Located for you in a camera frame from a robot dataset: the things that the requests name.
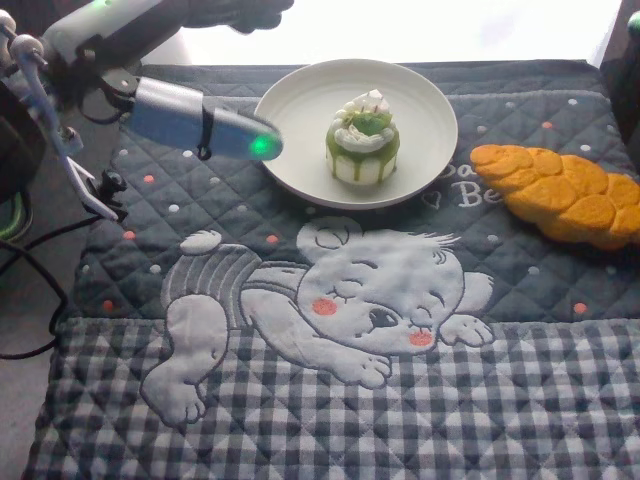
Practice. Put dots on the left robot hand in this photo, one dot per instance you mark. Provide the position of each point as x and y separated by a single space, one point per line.
235 15

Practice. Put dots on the white jointed mounting bracket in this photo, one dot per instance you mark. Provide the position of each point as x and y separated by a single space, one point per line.
82 182

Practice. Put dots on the green white cupcake toy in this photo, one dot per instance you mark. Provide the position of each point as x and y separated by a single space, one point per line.
362 145

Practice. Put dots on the orange croissant toy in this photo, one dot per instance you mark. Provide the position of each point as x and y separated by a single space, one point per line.
565 192

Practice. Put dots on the round white plate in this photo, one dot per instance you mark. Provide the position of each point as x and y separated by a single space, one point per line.
300 150

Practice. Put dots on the grey quilt with printed bear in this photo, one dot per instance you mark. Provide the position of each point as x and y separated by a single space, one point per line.
350 400

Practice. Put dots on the large white panel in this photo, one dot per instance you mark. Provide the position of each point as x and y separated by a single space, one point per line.
450 30

